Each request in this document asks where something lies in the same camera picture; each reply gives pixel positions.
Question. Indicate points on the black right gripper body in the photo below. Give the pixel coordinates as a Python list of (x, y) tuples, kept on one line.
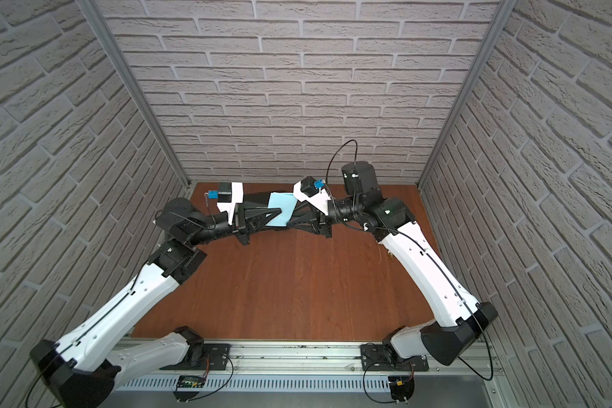
[(334, 217)]

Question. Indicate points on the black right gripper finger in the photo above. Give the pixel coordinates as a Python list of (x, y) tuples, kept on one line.
[(302, 208), (305, 222)]

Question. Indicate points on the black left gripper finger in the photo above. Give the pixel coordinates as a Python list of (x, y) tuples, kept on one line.
[(259, 199), (256, 220)]

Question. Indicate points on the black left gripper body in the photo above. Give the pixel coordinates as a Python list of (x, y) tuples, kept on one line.
[(240, 223)]

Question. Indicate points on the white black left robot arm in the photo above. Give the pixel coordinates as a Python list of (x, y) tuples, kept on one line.
[(82, 368)]

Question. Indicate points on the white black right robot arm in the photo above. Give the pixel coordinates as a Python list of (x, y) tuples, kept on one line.
[(459, 318)]

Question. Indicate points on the small green circuit board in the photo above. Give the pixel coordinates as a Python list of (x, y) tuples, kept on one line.
[(191, 382)]

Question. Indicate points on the small black connector board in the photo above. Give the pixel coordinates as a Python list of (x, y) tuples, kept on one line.
[(401, 388)]

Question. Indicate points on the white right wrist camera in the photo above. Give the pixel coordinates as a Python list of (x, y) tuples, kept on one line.
[(313, 192)]

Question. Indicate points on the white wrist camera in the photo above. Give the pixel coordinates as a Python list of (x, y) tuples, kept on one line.
[(313, 192), (227, 196)]

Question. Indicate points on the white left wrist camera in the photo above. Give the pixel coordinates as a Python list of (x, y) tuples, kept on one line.
[(227, 196)]

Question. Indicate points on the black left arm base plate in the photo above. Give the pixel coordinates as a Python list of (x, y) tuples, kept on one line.
[(210, 356)]

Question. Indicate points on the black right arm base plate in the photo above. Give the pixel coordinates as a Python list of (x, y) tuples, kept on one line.
[(377, 358)]

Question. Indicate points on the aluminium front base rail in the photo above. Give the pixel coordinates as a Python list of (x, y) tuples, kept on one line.
[(320, 374)]

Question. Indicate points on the aluminium left corner post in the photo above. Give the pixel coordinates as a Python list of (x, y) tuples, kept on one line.
[(93, 15)]

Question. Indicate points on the aluminium corner post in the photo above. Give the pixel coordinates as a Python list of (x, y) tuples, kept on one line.
[(498, 22), (93, 15)]

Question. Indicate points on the aluminium right corner post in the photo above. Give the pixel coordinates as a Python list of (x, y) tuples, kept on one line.
[(498, 22)]

